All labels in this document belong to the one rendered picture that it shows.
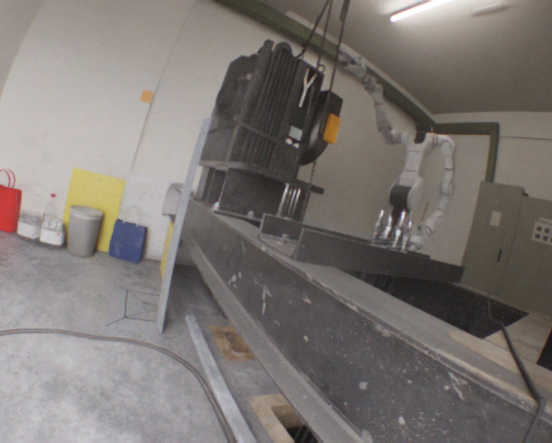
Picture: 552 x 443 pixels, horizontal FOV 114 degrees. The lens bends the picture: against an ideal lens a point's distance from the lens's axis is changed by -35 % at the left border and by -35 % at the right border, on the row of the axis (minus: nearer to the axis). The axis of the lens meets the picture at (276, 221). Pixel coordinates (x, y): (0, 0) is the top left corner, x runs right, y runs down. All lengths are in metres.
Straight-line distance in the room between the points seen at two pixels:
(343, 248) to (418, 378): 0.36
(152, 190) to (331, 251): 2.00
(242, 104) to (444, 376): 1.35
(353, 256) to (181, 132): 2.10
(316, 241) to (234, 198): 0.75
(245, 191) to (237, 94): 0.50
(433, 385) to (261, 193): 1.14
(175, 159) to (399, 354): 2.34
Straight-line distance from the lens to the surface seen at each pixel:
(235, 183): 1.30
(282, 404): 1.22
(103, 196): 2.46
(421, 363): 0.44
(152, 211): 2.48
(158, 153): 2.52
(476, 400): 0.42
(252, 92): 1.45
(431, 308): 1.31
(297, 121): 1.63
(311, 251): 0.61
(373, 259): 0.75
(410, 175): 1.99
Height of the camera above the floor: 0.77
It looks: 4 degrees down
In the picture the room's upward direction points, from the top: 16 degrees clockwise
